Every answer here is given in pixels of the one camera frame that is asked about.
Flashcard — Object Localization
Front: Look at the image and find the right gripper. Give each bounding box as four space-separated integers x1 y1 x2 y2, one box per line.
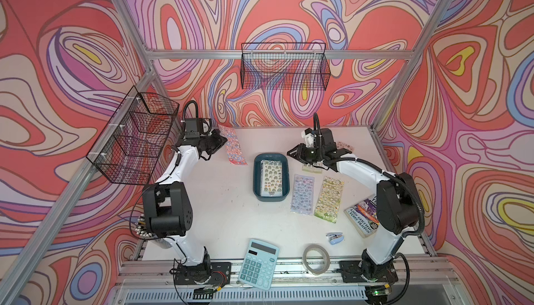
286 143 325 165

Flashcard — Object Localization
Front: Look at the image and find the pink sticker sheet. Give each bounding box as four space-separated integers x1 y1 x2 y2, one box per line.
336 141 354 153

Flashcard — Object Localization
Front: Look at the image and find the white animal sticker sheet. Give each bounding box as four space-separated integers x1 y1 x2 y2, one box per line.
302 164 323 174

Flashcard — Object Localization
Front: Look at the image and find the red blue sticker sheet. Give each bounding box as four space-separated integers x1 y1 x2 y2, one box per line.
219 126 247 165

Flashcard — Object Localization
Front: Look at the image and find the green animal sticker sheet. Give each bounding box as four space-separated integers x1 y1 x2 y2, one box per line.
314 177 344 224

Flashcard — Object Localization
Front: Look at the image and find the teal storage box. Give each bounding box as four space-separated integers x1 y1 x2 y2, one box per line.
253 153 290 202

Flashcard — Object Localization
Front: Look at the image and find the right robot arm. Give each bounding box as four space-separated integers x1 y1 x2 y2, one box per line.
287 142 425 266

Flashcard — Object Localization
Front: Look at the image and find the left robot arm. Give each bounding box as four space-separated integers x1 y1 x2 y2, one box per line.
142 129 228 267

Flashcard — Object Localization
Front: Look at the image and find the book with yellow text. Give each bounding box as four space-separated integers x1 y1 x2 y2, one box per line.
344 197 380 238

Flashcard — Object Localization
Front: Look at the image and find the small blue stapler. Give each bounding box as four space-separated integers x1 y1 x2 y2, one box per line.
326 233 344 245

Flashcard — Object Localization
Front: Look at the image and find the cup of pencils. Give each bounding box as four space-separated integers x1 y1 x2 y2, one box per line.
133 214 172 249

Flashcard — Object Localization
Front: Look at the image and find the clear tape roll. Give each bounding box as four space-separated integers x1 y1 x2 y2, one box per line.
302 244 331 276

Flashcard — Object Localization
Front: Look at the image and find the mint green calculator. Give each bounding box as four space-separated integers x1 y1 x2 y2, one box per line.
238 239 280 291

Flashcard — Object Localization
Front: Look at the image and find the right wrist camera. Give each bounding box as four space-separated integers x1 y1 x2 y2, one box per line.
301 128 335 149

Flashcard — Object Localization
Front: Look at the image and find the left black wire basket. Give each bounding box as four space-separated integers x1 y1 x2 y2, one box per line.
86 87 179 185

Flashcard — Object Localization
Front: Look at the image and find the black wire basket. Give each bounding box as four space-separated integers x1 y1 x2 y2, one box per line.
86 87 179 185
240 41 331 91

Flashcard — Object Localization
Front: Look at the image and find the back black wire basket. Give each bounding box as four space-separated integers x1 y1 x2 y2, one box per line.
240 41 331 91

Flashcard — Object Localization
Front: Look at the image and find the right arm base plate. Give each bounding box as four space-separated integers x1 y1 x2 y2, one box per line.
337 261 399 284

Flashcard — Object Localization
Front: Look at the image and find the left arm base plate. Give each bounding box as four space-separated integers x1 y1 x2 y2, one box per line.
169 262 232 286

